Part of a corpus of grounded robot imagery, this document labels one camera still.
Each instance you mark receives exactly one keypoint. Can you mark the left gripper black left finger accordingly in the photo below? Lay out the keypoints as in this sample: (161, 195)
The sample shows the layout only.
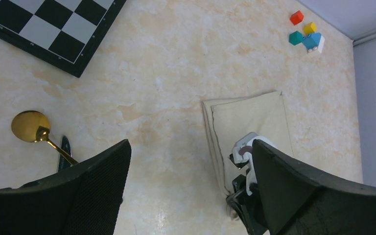
(81, 200)

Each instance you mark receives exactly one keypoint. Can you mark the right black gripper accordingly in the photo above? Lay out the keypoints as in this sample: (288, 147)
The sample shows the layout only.
(245, 200)

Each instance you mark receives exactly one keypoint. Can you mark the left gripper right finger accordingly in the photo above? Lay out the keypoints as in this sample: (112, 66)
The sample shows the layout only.
(299, 199)

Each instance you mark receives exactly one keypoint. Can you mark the beige cloth napkin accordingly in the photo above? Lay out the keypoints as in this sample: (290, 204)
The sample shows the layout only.
(228, 120)

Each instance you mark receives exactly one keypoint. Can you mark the blue block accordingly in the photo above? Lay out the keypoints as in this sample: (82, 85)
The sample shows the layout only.
(312, 40)

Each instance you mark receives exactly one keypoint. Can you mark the teal cube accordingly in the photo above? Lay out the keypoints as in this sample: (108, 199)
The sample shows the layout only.
(295, 38)

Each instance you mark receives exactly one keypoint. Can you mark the black grey checkerboard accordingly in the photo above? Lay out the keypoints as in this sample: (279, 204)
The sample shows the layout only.
(63, 33)

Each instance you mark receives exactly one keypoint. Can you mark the yellow cube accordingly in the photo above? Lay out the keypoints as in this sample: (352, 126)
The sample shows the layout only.
(310, 28)

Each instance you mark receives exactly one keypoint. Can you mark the red cube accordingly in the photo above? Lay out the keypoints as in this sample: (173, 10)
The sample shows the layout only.
(297, 17)

